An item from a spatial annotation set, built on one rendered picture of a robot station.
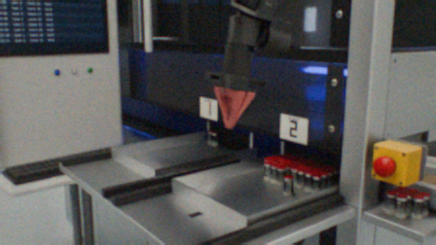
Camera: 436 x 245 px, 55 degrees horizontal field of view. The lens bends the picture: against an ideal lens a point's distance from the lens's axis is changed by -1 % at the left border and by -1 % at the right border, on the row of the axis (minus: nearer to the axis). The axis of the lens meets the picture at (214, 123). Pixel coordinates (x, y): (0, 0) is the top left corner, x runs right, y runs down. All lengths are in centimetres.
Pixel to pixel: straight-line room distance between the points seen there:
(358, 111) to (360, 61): 10
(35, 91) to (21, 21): 23
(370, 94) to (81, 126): 107
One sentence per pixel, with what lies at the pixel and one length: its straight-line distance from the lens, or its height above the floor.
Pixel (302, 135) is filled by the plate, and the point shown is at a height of 101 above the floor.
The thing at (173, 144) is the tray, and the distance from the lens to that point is 136.
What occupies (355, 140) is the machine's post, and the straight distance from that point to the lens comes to 91.
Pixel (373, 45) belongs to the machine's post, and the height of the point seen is 122.
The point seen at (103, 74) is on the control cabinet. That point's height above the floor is 109.
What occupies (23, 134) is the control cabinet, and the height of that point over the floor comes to 91.
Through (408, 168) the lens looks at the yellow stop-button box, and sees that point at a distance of 86.
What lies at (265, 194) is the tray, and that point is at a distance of 97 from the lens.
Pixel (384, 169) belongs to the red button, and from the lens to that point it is 84.
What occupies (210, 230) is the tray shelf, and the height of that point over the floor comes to 88.
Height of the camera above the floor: 124
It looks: 12 degrees down
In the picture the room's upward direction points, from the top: straight up
